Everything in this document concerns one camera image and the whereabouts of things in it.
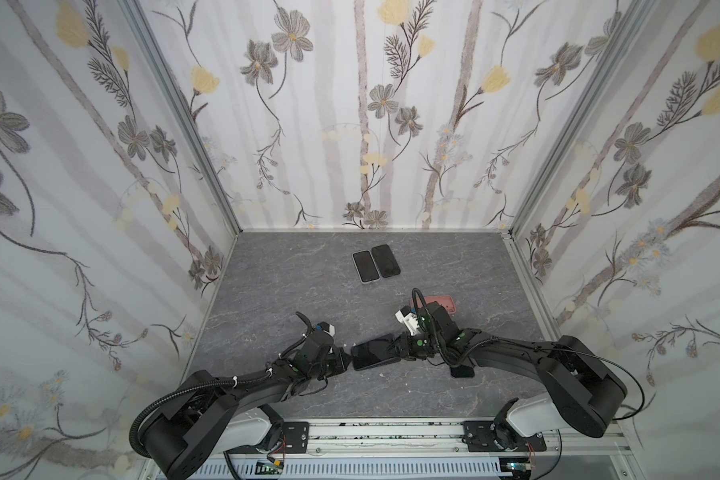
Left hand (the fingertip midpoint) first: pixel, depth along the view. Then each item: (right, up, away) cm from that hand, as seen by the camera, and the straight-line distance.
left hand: (349, 352), depth 86 cm
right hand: (+9, +3, -5) cm, 11 cm away
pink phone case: (+32, +13, +15) cm, 38 cm away
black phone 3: (+33, -5, 0) cm, 34 cm away
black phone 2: (+12, +27, +25) cm, 39 cm away
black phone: (+5, +25, +20) cm, 32 cm away
